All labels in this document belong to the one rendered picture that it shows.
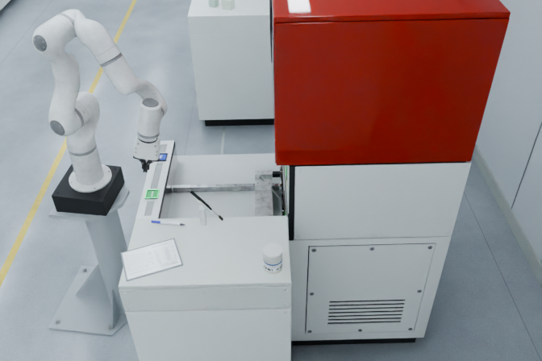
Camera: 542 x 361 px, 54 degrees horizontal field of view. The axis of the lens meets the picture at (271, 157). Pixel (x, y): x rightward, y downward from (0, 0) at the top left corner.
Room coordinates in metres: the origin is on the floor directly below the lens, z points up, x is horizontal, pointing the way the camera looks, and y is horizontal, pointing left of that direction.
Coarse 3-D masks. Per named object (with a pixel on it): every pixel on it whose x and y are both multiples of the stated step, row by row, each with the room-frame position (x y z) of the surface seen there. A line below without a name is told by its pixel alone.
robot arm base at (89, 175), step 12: (72, 156) 1.85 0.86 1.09; (84, 156) 1.84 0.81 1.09; (96, 156) 1.88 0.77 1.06; (84, 168) 1.84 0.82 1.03; (96, 168) 1.87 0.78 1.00; (108, 168) 1.96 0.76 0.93; (72, 180) 1.88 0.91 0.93; (84, 180) 1.84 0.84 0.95; (96, 180) 1.86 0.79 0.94; (108, 180) 1.88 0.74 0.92; (84, 192) 1.81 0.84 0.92
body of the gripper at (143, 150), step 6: (138, 138) 1.73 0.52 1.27; (138, 144) 1.72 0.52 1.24; (144, 144) 1.71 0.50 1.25; (150, 144) 1.71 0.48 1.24; (156, 144) 1.72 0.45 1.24; (138, 150) 1.71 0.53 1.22; (144, 150) 1.71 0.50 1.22; (150, 150) 1.71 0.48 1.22; (156, 150) 1.72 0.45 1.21; (138, 156) 1.72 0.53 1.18; (144, 156) 1.72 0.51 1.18; (150, 156) 1.72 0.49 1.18; (156, 156) 1.72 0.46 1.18
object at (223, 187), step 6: (174, 186) 1.92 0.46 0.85; (180, 186) 1.92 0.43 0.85; (186, 186) 1.92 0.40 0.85; (192, 186) 1.91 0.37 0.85; (198, 186) 1.91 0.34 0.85; (204, 186) 1.91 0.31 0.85; (210, 186) 1.91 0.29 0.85; (216, 186) 1.91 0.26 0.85; (222, 186) 1.91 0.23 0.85; (228, 186) 1.91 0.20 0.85; (234, 186) 1.91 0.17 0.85; (240, 186) 1.91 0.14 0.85; (246, 186) 1.91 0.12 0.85; (252, 186) 1.91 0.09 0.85; (276, 186) 1.91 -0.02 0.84; (174, 192) 1.91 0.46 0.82; (180, 192) 1.91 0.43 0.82; (186, 192) 1.91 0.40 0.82
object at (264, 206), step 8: (256, 192) 1.83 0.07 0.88; (264, 192) 1.83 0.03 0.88; (272, 192) 1.83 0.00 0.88; (256, 200) 1.78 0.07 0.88; (264, 200) 1.78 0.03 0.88; (272, 200) 1.78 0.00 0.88; (256, 208) 1.73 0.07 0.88; (264, 208) 1.72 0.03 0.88; (272, 208) 1.72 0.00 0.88; (256, 216) 1.67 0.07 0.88
